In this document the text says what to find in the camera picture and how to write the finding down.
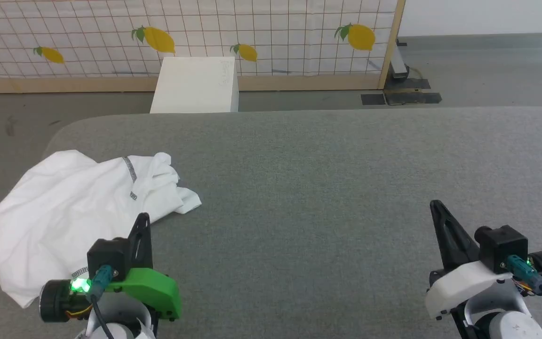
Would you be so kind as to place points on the grey metal stand bracket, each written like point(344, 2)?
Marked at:
point(399, 63)

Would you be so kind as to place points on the white rectangular box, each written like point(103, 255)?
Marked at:
point(195, 87)

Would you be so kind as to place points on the small black floor plate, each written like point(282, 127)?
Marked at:
point(373, 99)

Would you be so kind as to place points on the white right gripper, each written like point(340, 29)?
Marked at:
point(459, 287)

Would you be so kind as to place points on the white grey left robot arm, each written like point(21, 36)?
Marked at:
point(57, 301)

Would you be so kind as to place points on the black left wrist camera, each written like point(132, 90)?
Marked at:
point(106, 256)

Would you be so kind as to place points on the large black floor plate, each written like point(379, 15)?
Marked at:
point(414, 97)

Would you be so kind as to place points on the grey fabric sofa seat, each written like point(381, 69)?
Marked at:
point(308, 207)

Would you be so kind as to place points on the white t-shirt with grey stitching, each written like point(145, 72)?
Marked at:
point(64, 207)

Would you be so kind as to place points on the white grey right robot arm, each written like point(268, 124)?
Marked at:
point(506, 325)

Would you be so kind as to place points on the lemon-patterned grid partition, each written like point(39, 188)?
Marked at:
point(299, 84)

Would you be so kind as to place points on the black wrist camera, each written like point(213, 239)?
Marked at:
point(504, 245)
point(106, 256)

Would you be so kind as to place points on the lemon print grid curtain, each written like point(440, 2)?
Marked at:
point(261, 28)

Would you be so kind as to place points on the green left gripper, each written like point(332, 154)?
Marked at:
point(151, 287)

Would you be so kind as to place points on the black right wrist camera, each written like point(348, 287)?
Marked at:
point(504, 245)

